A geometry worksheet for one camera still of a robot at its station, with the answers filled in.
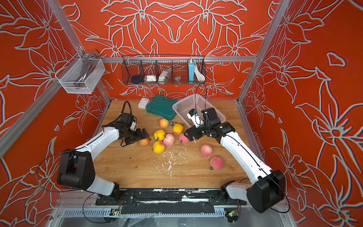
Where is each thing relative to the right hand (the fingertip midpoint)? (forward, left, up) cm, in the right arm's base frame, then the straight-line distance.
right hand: (187, 129), depth 76 cm
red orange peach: (+1, +28, -16) cm, 32 cm away
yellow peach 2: (-3, +18, -15) cm, 23 cm away
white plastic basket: (+37, -10, -15) cm, 41 cm away
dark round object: (+37, +36, +7) cm, 52 cm away
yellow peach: (+5, +19, -15) cm, 24 cm away
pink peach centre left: (+2, +12, -15) cm, 19 cm away
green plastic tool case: (+33, +20, -17) cm, 42 cm away
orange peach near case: (+16, +17, -16) cm, 28 cm away
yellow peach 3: (+11, +6, -15) cm, 20 cm away
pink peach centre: (+3, +2, -16) cm, 16 cm away
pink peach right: (-5, -12, -15) cm, 20 cm away
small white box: (+37, +36, -17) cm, 55 cm away
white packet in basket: (+29, +23, +13) cm, 39 cm away
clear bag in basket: (+35, +15, +10) cm, 40 cm away
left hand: (+2, +29, -13) cm, 32 cm away
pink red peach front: (-12, -17, -16) cm, 26 cm away
